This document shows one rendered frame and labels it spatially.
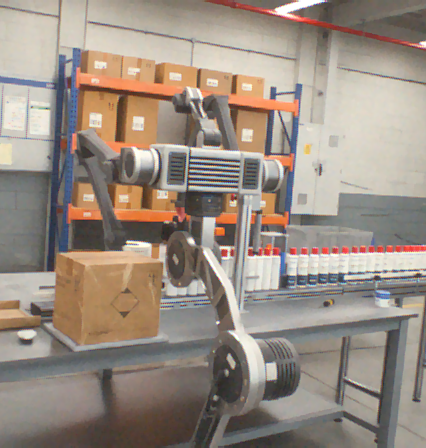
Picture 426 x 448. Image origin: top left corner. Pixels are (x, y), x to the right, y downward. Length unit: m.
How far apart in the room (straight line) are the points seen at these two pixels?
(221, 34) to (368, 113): 2.62
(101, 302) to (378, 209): 7.79
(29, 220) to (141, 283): 5.05
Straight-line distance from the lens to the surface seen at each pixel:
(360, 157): 9.28
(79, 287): 2.08
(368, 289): 3.52
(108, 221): 2.54
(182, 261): 2.12
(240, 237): 2.71
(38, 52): 7.17
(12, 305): 2.61
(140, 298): 2.16
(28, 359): 2.04
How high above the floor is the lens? 1.48
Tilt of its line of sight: 5 degrees down
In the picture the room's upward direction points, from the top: 5 degrees clockwise
